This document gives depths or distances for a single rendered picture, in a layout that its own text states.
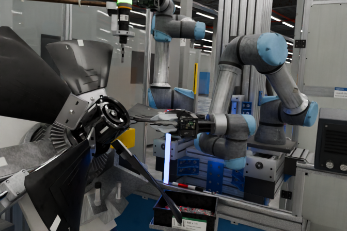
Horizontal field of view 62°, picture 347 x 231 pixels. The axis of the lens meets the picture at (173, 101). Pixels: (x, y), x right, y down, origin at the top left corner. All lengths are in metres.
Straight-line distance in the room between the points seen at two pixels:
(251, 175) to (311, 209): 1.41
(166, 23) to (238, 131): 0.56
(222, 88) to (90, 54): 0.50
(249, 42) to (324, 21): 1.52
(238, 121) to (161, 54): 0.76
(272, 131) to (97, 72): 0.87
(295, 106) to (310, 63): 1.24
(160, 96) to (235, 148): 0.70
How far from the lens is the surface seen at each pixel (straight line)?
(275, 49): 1.09
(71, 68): 1.00
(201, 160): 1.58
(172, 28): 1.26
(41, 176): 0.60
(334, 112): 1.10
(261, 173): 1.36
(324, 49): 2.55
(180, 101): 1.60
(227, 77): 1.14
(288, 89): 1.24
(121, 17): 0.93
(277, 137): 1.46
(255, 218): 1.21
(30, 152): 0.83
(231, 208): 1.23
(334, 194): 2.68
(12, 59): 0.79
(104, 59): 1.02
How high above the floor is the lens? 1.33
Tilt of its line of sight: 5 degrees down
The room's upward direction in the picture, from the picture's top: 3 degrees clockwise
